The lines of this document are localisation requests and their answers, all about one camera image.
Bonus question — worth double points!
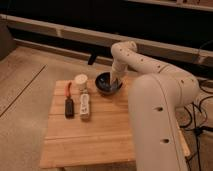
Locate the white bottle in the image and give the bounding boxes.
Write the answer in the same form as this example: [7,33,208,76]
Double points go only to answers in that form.
[80,90,90,120]

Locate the dark ceramic bowl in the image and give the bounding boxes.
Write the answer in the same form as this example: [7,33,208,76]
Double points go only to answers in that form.
[95,72,122,95]

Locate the white cup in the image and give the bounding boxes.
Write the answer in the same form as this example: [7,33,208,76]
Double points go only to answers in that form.
[74,74,88,90]

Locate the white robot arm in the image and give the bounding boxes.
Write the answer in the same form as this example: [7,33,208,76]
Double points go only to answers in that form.
[111,41,199,171]

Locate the wooden board table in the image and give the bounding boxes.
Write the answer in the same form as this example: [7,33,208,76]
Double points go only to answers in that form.
[39,75,191,169]

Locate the black cables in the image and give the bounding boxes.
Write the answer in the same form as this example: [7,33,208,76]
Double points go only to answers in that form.
[178,78,213,171]

